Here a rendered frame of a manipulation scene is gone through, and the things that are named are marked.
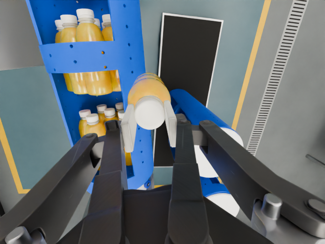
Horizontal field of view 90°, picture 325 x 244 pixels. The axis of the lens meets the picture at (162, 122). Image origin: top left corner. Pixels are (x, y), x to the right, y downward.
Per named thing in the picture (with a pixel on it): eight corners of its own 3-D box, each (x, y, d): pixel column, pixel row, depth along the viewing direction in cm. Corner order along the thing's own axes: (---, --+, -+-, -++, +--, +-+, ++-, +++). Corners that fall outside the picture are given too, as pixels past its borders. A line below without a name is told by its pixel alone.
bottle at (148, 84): (127, 86, 39) (111, 111, 21) (149, 65, 37) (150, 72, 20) (148, 107, 41) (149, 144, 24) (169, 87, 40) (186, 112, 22)
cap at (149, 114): (129, 110, 22) (127, 114, 20) (150, 90, 21) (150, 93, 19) (149, 129, 23) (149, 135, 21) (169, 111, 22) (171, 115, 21)
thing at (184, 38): (151, 160, 198) (152, 167, 184) (160, 16, 142) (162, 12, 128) (192, 159, 206) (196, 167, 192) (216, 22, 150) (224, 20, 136)
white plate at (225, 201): (224, 231, 101) (223, 230, 103) (248, 199, 93) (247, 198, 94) (185, 224, 94) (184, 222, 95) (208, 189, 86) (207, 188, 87)
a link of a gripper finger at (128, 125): (133, 152, 15) (125, 153, 15) (137, 124, 22) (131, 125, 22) (128, 123, 14) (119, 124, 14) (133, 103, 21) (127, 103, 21)
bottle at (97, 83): (89, 91, 50) (73, 21, 43) (112, 89, 52) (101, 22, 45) (86, 96, 44) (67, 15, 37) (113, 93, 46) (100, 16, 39)
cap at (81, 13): (79, 21, 42) (77, 13, 42) (95, 21, 43) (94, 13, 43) (77, 18, 39) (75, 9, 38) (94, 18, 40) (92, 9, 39)
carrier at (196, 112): (185, 83, 152) (157, 96, 154) (235, 116, 72) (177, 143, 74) (195, 109, 164) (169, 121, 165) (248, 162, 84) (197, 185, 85)
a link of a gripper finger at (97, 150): (122, 156, 14) (85, 161, 13) (128, 131, 18) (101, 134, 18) (118, 140, 13) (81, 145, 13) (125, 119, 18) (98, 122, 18)
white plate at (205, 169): (236, 118, 71) (234, 117, 72) (179, 144, 73) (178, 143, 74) (248, 163, 82) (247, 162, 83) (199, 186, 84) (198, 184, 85)
